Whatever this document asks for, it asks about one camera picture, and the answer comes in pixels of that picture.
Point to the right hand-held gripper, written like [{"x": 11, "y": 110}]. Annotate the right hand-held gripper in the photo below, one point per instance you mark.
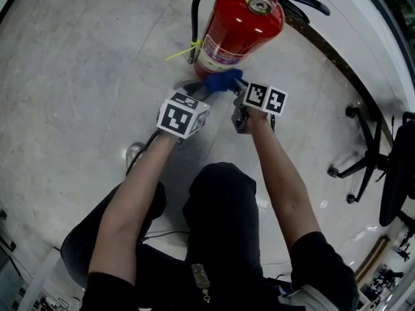
[{"x": 266, "y": 99}]

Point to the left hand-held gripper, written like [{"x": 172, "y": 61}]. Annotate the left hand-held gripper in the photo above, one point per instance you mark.
[{"x": 176, "y": 118}]

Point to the blue cloth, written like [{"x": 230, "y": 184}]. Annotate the blue cloth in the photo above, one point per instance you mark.
[{"x": 222, "y": 81}]

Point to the red fire extinguisher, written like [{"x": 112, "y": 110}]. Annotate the red fire extinguisher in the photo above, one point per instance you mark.
[{"x": 243, "y": 28}]

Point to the person's left forearm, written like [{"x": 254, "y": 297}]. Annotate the person's left forearm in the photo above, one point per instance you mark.
[{"x": 129, "y": 206}]

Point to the person's right forearm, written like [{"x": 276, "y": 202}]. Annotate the person's right forearm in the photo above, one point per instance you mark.
[{"x": 285, "y": 190}]

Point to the yellow-green zip tie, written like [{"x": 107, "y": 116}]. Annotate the yellow-green zip tie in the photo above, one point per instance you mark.
[{"x": 186, "y": 50}]

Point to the person's left white shoe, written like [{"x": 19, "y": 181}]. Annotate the person's left white shoe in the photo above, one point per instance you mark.
[{"x": 134, "y": 151}]

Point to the person's black trousers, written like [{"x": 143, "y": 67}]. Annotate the person's black trousers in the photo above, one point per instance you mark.
[{"x": 223, "y": 206}]

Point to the black mesh office chair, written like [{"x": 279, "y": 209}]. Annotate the black mesh office chair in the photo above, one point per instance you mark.
[{"x": 398, "y": 173}]

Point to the ornate hanging pendant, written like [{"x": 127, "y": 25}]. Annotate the ornate hanging pendant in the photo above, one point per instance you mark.
[{"x": 200, "y": 277}]

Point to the person's black shirt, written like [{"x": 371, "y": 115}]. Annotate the person's black shirt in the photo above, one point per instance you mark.
[{"x": 324, "y": 264}]

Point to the black padded office chair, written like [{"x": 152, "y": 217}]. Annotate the black padded office chair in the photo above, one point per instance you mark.
[{"x": 8, "y": 243}]

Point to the white desk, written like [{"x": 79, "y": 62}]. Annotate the white desk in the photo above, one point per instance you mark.
[{"x": 42, "y": 277}]

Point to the black window frame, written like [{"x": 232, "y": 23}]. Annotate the black window frame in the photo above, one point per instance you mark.
[{"x": 395, "y": 28}]

